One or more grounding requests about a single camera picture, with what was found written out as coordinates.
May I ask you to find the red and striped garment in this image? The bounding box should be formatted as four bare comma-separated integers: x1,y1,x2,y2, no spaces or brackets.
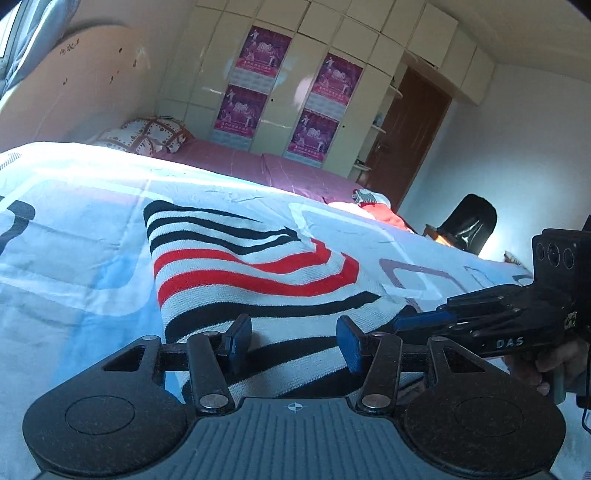
352,188,416,232

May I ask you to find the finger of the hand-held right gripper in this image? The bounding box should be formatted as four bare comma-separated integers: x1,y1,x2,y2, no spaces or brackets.
392,308,536,352
436,284,534,319

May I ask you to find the grey curtain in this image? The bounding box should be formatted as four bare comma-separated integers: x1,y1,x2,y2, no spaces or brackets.
0,0,61,95

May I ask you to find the striped knit sweater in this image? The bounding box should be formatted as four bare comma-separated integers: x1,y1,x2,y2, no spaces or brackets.
143,200,446,403

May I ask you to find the cream wardrobe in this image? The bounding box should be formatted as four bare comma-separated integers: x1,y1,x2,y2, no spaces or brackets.
159,0,496,186

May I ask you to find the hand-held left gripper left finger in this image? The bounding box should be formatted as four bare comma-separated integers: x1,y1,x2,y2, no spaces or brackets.
102,314,252,415

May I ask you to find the window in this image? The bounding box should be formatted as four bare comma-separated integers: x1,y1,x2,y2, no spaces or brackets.
0,0,20,58

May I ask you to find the patterned pillow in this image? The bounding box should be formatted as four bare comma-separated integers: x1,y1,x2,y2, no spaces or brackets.
92,117,195,154

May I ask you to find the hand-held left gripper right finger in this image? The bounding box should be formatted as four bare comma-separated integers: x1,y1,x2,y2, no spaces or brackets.
336,315,483,411

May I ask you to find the black chair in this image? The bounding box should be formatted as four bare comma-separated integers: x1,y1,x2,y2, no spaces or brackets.
436,194,498,254

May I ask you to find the brown wooden door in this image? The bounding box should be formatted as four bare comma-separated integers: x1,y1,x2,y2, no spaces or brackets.
365,67,453,213

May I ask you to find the corner shelf unit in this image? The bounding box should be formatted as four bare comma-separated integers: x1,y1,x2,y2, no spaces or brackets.
350,87,403,172

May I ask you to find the blue white printed blanket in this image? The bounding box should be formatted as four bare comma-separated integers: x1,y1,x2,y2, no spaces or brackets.
0,141,591,480

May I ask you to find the beige round headboard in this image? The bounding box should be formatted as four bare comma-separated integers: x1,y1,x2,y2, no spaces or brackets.
0,23,155,153

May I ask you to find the pink bed sheet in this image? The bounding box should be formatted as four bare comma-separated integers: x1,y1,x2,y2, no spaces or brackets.
154,137,370,204

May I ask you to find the person's right hand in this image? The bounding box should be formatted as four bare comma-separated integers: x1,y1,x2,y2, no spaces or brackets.
508,339,591,397

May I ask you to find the pink wall poster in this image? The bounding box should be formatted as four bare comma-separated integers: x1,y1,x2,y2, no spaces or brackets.
286,108,340,168
307,53,363,112
233,26,291,88
213,84,269,149

